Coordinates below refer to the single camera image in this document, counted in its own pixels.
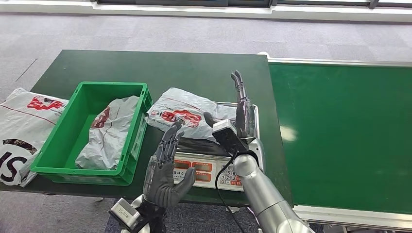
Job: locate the crumpled grey courier bag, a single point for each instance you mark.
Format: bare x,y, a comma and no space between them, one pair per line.
108,135

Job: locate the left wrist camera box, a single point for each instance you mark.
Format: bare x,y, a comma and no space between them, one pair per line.
124,214

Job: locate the white scale with steel tray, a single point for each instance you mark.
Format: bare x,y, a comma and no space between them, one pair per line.
206,167

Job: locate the green plastic crate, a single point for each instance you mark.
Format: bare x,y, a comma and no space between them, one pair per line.
64,141

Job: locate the green conveyor belt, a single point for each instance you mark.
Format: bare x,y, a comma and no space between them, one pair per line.
338,128

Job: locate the large white bag black letters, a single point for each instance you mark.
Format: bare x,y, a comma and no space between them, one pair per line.
22,128

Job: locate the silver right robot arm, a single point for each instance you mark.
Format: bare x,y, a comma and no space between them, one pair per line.
267,193

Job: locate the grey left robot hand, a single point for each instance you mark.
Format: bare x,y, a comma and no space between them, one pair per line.
161,186

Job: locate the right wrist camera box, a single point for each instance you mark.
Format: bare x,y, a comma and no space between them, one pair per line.
229,136

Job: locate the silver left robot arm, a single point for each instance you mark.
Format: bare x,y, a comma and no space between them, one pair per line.
148,218

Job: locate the grey courier bag red logo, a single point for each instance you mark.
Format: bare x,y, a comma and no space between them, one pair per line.
186,109

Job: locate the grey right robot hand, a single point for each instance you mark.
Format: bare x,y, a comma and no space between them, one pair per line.
245,115

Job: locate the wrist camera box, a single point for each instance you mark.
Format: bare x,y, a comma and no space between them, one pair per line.
124,214
229,136

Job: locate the dark green table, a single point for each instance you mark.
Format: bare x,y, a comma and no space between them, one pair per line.
180,70

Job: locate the aluminium conveyor frame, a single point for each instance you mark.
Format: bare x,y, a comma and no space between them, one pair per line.
338,216

